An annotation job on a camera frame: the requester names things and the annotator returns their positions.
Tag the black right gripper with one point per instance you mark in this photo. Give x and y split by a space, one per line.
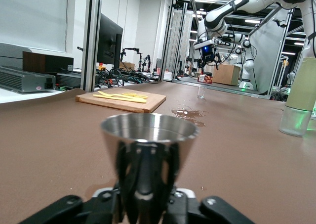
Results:
207 54

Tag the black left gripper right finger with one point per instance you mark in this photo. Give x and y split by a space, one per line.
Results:
217 206

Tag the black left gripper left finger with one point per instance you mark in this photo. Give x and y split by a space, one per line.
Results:
64 206

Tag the small clear glass cup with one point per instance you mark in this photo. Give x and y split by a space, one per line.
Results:
201 93

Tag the steel jigger measuring cup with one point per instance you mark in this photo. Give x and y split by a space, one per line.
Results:
148 172

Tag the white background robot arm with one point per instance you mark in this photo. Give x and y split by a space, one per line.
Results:
248 63

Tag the red patterned box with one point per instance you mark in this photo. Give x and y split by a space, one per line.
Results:
206 78

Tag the large wooden crate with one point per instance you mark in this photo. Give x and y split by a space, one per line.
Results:
227 74

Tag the large brown liquid puddle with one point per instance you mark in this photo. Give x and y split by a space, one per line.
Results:
190 114

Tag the brown table cover sheet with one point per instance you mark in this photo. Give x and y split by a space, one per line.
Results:
247 159

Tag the black articulated stand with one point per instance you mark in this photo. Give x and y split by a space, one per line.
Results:
129 48

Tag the wooden cutting board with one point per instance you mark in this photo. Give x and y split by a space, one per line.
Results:
133 106

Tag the yellow plastic knife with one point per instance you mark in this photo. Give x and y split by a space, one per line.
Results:
128 100

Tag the green sleeved glass bottle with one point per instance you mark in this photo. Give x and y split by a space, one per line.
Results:
301 85

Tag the black computer monitor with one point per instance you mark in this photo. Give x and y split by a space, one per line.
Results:
108 41

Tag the yellow plastic fork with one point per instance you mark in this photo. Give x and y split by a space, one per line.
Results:
108 94

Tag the flat black device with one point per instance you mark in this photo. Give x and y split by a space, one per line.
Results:
69 79

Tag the grey ribbed power supply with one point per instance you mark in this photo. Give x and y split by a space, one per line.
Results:
22 79

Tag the dark brown wooden box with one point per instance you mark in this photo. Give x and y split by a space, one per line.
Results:
49 62

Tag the white window blind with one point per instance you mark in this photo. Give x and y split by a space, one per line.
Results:
29 16

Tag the aluminium frame post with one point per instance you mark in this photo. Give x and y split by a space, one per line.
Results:
90 36

